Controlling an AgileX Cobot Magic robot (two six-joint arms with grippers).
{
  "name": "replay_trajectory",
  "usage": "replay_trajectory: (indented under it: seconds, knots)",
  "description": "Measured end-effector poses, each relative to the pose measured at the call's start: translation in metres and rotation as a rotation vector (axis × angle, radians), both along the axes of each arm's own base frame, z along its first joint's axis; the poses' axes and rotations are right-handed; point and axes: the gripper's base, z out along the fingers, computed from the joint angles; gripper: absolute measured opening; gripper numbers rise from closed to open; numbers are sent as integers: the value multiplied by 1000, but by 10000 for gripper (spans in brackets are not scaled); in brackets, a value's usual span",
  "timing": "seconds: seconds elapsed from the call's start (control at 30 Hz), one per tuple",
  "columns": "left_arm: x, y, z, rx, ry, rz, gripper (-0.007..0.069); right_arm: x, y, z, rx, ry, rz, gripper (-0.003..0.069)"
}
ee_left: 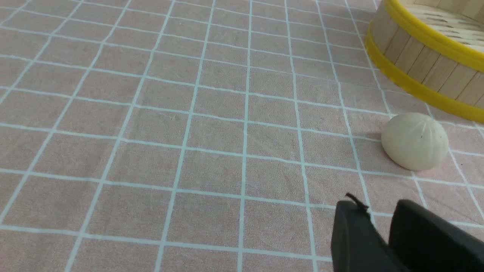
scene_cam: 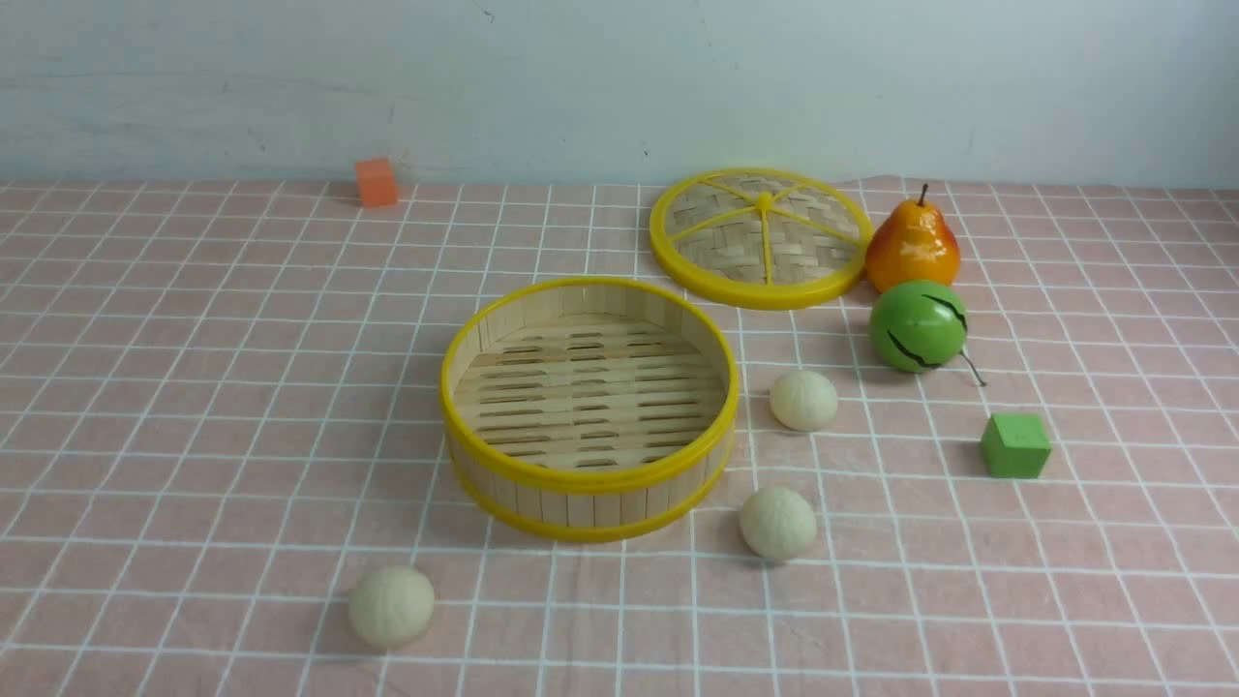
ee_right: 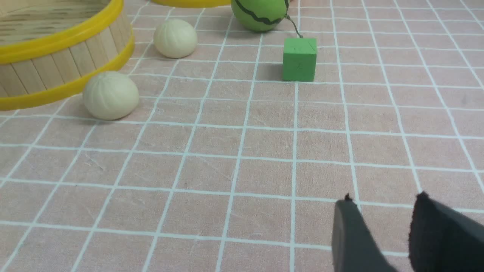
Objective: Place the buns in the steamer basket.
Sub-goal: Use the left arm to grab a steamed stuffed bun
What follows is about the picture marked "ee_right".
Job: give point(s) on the green foam cube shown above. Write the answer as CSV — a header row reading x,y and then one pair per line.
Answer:
x,y
299,59

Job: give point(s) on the woven bamboo steamer lid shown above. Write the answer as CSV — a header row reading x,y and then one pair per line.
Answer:
x,y
194,4

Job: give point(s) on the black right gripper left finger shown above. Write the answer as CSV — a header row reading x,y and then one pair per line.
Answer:
x,y
353,246

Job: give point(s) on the pink grid tablecloth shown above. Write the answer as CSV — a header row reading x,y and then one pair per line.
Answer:
x,y
223,167

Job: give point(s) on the green toy watermelon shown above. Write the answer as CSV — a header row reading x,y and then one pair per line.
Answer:
x,y
262,15

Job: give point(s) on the white steamed bun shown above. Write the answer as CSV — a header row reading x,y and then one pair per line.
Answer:
x,y
110,95
175,38

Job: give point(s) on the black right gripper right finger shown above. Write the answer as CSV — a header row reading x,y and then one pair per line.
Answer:
x,y
444,240

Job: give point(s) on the bamboo steamer tray yellow rim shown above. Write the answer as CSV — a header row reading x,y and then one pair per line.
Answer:
x,y
51,48

